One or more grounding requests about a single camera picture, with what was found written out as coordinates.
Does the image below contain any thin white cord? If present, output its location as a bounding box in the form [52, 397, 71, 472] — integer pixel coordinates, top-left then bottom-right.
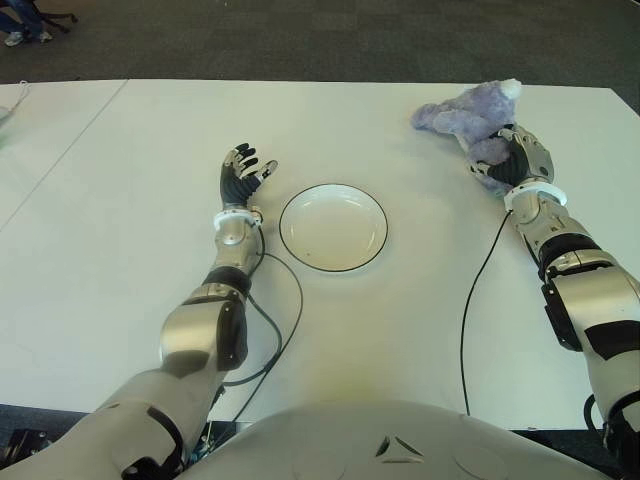
[7, 79, 31, 119]

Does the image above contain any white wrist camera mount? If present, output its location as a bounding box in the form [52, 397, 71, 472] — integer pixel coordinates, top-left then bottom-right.
[214, 208, 264, 231]
[502, 182, 569, 211]

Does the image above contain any white plate with black rim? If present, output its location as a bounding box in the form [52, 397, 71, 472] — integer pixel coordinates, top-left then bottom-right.
[278, 183, 389, 274]

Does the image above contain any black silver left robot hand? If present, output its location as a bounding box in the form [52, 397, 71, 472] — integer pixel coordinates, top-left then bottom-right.
[218, 142, 279, 211]

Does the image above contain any purple plush bunny doll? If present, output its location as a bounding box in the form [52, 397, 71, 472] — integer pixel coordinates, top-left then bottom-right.
[410, 78, 524, 194]

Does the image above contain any black box under table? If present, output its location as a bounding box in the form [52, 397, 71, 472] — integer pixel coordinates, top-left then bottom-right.
[0, 427, 56, 456]

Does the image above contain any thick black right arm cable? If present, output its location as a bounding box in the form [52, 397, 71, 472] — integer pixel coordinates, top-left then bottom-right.
[582, 393, 609, 436]

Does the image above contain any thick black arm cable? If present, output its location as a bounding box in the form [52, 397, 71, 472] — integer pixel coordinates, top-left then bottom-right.
[199, 294, 284, 441]
[582, 393, 609, 436]

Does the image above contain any black office chair base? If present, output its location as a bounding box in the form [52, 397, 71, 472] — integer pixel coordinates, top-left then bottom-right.
[39, 0, 80, 35]

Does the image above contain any person in blue jeans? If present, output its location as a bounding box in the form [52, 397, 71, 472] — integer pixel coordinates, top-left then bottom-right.
[0, 0, 53, 49]

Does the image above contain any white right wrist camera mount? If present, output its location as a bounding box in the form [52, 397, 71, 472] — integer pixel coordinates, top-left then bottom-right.
[502, 182, 569, 211]

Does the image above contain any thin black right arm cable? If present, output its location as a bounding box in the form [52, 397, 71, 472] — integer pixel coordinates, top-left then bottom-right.
[460, 209, 512, 417]

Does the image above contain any silver robot torso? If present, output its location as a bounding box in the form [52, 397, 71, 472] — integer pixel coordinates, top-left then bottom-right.
[174, 397, 626, 480]

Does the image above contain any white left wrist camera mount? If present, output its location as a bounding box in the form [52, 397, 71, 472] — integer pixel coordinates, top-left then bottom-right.
[214, 208, 264, 231]

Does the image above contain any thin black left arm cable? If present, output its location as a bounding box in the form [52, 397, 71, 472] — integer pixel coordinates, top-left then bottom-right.
[230, 227, 305, 422]

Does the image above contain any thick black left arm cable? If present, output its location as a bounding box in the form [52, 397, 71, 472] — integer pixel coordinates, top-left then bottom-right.
[199, 294, 284, 441]

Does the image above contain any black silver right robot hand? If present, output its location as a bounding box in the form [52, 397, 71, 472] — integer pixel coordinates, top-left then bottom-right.
[469, 124, 555, 194]

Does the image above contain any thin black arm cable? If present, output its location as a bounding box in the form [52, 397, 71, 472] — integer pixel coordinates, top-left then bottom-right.
[230, 227, 305, 422]
[460, 209, 512, 417]

